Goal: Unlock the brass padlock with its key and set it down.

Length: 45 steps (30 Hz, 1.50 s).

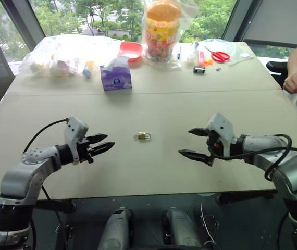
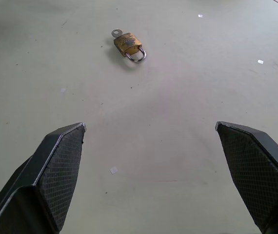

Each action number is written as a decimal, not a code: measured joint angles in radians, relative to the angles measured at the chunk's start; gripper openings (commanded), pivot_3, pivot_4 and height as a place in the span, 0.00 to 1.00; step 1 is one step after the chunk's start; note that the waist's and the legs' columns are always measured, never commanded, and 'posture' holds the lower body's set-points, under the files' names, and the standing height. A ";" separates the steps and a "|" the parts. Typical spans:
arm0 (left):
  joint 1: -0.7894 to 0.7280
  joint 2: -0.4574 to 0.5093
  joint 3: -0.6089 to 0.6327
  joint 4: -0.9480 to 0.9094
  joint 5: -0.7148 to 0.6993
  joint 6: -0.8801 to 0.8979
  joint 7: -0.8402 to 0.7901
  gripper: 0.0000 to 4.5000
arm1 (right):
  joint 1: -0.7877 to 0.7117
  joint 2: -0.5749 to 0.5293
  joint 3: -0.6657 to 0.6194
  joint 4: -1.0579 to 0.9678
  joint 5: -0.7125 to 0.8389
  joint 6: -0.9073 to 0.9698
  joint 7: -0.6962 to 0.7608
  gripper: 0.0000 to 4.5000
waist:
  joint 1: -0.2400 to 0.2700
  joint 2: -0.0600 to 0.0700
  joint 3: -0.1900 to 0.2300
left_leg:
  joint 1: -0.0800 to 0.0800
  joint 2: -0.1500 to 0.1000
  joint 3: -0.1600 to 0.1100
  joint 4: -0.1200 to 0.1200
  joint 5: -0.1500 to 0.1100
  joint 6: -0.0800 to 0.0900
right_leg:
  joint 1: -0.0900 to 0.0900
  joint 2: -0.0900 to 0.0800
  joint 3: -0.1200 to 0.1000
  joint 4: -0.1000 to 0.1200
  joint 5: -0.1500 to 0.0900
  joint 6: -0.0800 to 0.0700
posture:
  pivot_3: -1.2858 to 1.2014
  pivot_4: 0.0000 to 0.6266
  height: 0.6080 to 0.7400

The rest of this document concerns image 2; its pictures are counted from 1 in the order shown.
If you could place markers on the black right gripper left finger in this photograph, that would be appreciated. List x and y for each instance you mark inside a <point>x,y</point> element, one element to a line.
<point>44,180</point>

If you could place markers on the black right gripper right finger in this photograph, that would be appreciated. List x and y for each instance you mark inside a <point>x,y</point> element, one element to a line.
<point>253,170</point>

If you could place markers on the silver key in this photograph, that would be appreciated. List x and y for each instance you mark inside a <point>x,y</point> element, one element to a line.
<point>116,33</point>

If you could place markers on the brass padlock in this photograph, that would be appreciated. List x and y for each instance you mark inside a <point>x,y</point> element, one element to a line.
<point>129,46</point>

